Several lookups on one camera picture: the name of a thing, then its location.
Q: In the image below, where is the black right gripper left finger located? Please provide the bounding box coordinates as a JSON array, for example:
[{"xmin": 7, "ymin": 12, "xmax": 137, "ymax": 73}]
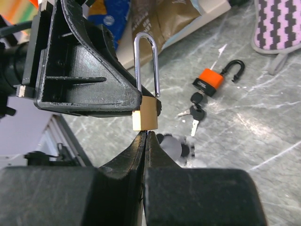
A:
[{"xmin": 0, "ymin": 132, "xmax": 146, "ymax": 226}]

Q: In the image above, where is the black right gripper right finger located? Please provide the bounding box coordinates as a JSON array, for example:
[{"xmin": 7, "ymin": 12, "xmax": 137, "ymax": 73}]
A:
[{"xmin": 143, "ymin": 131, "xmax": 267, "ymax": 226}]

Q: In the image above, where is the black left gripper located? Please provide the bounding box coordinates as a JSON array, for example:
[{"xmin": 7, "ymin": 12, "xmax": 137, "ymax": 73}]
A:
[{"xmin": 16, "ymin": 0, "xmax": 163, "ymax": 117}]

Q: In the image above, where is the robot figure keychain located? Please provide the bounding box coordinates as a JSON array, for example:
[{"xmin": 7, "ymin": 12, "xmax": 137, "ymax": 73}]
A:
[{"xmin": 156, "ymin": 133, "xmax": 195, "ymax": 165}]

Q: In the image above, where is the brass padlock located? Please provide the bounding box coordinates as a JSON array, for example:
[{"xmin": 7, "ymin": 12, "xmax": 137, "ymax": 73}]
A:
[{"xmin": 132, "ymin": 32, "xmax": 160, "ymax": 131}]

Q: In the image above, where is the black head key pair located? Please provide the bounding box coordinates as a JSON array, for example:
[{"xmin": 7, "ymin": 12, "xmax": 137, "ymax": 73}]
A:
[{"xmin": 177, "ymin": 92, "xmax": 206, "ymax": 137}]

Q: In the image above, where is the orange black padlock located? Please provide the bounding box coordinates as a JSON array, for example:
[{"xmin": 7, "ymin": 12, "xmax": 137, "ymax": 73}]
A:
[{"xmin": 192, "ymin": 59, "xmax": 245, "ymax": 97}]

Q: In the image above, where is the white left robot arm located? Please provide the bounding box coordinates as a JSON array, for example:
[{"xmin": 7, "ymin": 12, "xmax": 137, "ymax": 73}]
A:
[{"xmin": 0, "ymin": 0, "xmax": 152, "ymax": 118}]

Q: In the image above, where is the blue doritos bag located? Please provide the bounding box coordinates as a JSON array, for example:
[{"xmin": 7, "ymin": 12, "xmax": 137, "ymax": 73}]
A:
[{"xmin": 88, "ymin": 0, "xmax": 131, "ymax": 49}]

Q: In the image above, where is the orange sponge pack front left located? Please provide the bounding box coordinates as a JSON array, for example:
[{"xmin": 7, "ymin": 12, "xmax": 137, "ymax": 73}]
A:
[{"xmin": 0, "ymin": 0, "xmax": 39, "ymax": 26}]

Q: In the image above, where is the brown paper bag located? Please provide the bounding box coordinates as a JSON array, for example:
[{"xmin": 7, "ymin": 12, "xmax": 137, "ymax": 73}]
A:
[{"xmin": 131, "ymin": 0, "xmax": 201, "ymax": 52}]

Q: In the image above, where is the cream two tier shelf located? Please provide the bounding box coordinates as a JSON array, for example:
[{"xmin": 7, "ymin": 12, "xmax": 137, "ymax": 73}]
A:
[{"xmin": 117, "ymin": 0, "xmax": 231, "ymax": 69}]

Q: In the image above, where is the purple wavy pot holder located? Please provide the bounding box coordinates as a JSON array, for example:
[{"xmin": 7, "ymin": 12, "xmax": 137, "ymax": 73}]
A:
[{"xmin": 251, "ymin": 0, "xmax": 301, "ymax": 75}]

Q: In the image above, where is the aluminium rail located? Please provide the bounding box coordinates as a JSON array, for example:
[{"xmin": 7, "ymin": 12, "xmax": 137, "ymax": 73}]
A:
[{"xmin": 24, "ymin": 114, "xmax": 93, "ymax": 167}]

